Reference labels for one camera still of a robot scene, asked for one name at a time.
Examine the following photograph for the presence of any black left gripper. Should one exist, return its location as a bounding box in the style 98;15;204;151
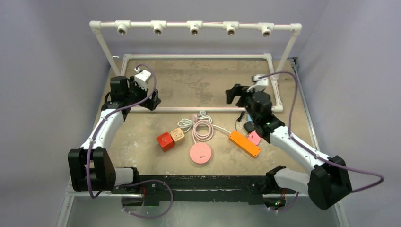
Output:
125;77;160;111

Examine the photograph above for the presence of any red cube socket adapter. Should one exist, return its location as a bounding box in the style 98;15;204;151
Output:
157;132;175;152

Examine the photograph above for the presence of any orange power strip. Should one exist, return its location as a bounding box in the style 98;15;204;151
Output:
177;109;262;159

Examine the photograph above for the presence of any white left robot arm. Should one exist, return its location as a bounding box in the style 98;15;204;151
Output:
68;70;161;193

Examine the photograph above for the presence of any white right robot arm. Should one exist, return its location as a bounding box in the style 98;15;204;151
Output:
225;84;352;210

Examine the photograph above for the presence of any beige cube socket adapter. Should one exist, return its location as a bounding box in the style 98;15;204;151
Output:
170;128;185;145

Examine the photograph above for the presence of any pink square charger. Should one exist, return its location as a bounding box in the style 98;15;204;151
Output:
248;131;261;146

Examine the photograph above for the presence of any black charger adapter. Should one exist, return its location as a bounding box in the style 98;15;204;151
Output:
235;111;254;134

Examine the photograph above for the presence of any white PVC pipe frame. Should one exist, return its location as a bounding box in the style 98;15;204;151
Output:
89;20;303;113

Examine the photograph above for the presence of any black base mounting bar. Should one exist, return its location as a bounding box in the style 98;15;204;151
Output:
111;175;295;206

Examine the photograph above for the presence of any aluminium rail frame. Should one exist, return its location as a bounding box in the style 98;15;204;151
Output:
57;60;349;227

